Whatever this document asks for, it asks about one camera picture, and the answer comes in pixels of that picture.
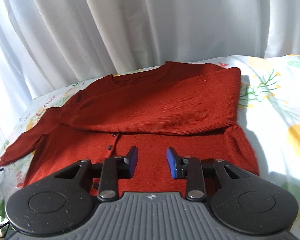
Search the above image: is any white curtain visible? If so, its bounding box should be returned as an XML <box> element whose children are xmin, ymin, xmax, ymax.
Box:
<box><xmin>0</xmin><ymin>0</ymin><xmax>300</xmax><ymax>141</ymax></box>

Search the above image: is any red knitted cardigan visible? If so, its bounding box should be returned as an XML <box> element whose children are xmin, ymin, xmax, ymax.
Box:
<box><xmin>0</xmin><ymin>62</ymin><xmax>258</xmax><ymax>192</ymax></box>

